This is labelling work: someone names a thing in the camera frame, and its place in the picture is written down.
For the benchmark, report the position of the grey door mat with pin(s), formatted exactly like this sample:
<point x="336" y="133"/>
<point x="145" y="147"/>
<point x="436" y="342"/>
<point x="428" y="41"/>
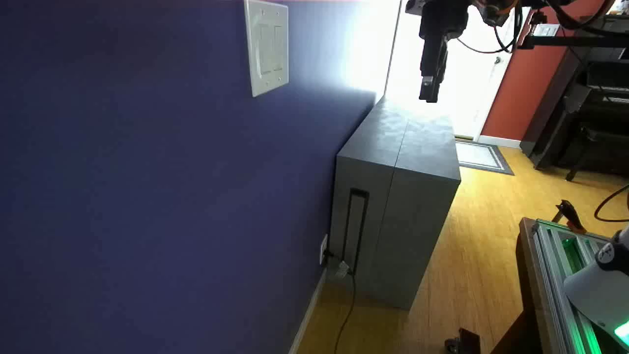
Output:
<point x="481" y="157"/>

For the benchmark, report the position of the white wall outlet plug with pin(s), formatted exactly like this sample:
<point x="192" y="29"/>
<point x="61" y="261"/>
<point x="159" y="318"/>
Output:
<point x="330" y="261"/>

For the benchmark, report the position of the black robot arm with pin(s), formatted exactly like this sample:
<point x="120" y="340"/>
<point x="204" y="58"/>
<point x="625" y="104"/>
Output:
<point x="527" y="21"/>

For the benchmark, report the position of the grey cabinet box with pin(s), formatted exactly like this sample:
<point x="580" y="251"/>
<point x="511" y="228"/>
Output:
<point x="393" y="186"/>

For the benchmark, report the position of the black piano furniture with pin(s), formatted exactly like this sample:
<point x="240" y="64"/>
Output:
<point x="582" y="121"/>

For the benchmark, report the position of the white baseboard trim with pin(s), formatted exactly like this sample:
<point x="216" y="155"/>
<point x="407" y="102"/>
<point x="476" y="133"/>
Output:
<point x="299" y="336"/>

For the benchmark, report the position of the white wall switch plate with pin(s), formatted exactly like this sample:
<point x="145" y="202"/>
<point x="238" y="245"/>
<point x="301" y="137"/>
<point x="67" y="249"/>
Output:
<point x="267" y="45"/>

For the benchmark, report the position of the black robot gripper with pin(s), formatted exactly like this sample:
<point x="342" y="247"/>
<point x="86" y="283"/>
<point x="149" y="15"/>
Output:
<point x="440" y="21"/>

